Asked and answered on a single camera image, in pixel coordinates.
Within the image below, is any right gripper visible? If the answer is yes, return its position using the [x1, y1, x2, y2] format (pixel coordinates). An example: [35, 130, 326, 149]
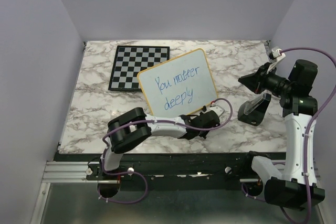
[239, 61, 293, 96]

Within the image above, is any yellow framed whiteboard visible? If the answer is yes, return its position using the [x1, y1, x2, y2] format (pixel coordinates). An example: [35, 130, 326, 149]
[137, 48, 218, 118]

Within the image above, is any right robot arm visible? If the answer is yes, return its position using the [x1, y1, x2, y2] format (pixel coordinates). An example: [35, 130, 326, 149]
[238, 59, 325, 211]

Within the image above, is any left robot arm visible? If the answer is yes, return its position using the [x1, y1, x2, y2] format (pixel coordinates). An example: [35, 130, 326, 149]
[98, 106, 224, 179]

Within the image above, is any black eraser holder stand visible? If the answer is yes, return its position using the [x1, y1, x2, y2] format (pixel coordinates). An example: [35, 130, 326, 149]
[237, 93, 271, 126]

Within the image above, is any black white chessboard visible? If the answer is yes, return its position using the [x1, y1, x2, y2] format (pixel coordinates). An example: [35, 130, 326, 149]
[108, 45, 170, 92]

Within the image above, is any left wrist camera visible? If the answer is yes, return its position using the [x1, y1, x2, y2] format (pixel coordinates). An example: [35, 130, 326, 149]
[209, 102, 225, 117]

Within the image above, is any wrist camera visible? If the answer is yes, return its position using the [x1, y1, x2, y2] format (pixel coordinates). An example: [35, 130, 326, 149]
[209, 102, 225, 117]
[267, 47, 286, 73]

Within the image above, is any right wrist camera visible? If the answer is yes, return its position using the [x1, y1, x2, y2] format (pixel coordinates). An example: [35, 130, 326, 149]
[267, 47, 286, 73]

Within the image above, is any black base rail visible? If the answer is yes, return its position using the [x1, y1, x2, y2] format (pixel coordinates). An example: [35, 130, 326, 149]
[86, 153, 262, 193]

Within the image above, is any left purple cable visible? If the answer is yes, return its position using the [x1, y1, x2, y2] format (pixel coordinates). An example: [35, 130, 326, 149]
[101, 98, 234, 177]

